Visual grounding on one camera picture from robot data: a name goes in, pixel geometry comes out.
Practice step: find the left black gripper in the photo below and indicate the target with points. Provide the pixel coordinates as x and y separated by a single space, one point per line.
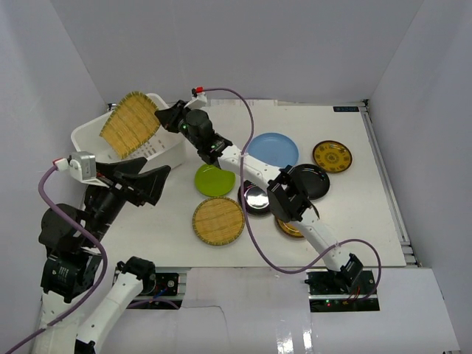
120 183

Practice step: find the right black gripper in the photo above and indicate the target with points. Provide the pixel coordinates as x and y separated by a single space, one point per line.
169 118

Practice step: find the square woven bamboo tray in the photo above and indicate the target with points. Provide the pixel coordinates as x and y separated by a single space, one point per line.
131 124

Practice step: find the lime green plate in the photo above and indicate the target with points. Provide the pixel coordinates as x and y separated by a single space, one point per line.
213 182

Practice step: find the round woven bamboo plate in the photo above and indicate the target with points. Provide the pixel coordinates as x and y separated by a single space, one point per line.
218 221

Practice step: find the light blue plate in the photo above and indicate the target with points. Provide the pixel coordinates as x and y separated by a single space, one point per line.
274 149

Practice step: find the glossy black plate with rim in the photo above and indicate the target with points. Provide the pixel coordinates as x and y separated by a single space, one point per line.
254 199

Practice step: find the plain black plate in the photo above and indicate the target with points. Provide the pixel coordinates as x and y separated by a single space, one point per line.
315 180

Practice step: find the yellow patterned plate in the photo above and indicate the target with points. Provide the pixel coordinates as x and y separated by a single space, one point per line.
332 156
288 229

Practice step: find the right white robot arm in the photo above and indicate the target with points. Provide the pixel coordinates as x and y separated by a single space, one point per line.
287 196

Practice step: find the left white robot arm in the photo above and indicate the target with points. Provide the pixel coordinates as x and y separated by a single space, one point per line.
76 260

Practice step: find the white plastic bin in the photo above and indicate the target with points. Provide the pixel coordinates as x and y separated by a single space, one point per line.
164 148

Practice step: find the paper label at back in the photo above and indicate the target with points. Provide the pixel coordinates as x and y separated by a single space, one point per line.
240 103

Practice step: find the dark label on table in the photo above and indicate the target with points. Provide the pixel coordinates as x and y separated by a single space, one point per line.
346 109

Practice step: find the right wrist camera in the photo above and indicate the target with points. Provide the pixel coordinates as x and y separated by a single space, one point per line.
198 100

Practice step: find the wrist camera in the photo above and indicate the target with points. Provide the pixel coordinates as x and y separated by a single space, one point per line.
198 100
80 165

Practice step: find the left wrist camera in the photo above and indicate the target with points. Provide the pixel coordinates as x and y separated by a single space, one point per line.
80 165

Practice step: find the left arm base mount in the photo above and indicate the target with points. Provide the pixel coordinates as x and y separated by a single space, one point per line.
165 291

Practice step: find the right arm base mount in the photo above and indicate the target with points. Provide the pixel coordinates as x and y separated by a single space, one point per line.
326 297

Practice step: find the aluminium frame rail right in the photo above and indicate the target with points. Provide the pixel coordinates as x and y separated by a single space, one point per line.
400 227

